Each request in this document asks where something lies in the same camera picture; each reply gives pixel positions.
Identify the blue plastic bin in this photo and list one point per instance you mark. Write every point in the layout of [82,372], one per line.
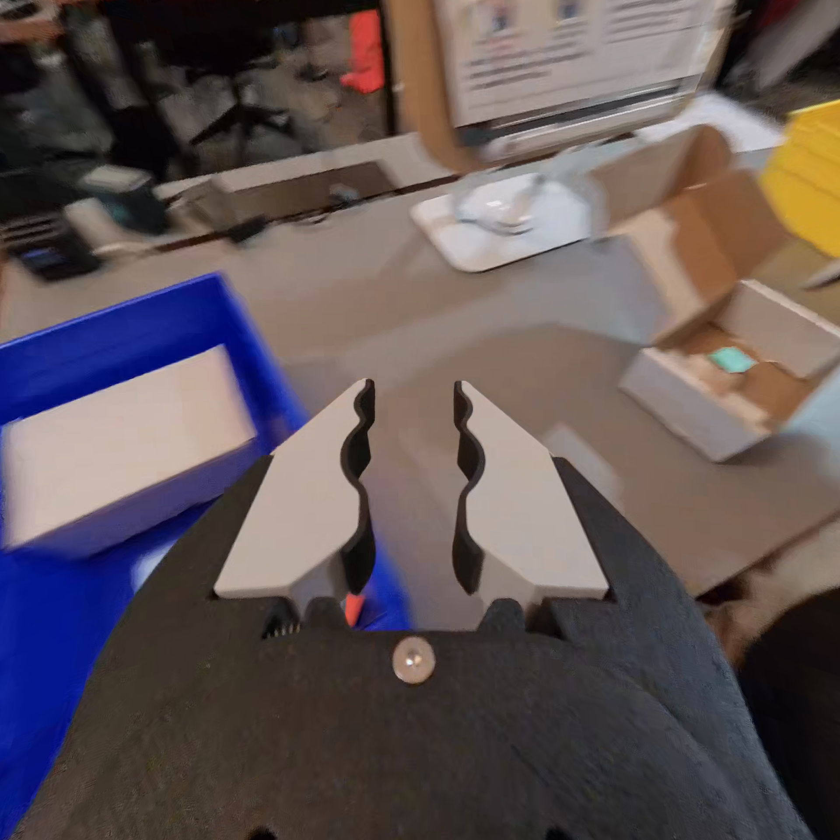
[39,623]

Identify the black office chair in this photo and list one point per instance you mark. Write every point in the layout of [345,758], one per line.
[229,79]

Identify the orange cone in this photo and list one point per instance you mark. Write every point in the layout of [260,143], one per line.
[364,56]

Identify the yellow plastic bin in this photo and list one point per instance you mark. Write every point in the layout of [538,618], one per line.
[810,177]

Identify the red cube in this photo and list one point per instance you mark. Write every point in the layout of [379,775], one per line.
[354,609]

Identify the person's dark clothing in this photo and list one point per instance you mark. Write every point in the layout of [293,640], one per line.
[800,709]

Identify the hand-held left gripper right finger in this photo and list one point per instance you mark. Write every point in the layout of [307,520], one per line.
[531,518]

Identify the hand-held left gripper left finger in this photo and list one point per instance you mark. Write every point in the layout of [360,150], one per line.
[295,518]

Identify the black power adapter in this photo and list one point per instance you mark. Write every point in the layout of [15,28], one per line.
[56,256]

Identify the white cardboard mailer box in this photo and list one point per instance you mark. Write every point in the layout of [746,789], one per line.
[124,446]
[695,249]

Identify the white instruction stand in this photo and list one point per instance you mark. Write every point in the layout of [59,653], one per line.
[577,59]

